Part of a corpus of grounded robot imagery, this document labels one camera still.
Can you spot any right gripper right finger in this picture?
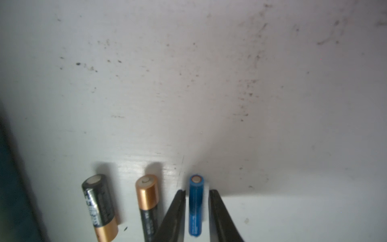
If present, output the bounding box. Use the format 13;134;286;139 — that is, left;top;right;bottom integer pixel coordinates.
208;190;244;242

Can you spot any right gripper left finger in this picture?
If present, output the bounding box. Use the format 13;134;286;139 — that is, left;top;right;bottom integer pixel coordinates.
152;190;186;242

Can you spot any blue AAA battery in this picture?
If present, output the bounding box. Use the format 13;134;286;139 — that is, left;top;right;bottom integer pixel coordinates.
188;174;204;237

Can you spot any black copper AA battery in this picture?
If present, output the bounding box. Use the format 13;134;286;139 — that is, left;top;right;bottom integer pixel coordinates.
82;174;119;242

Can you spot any teal plastic storage box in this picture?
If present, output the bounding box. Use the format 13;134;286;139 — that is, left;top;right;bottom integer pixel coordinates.
1;116;44;242

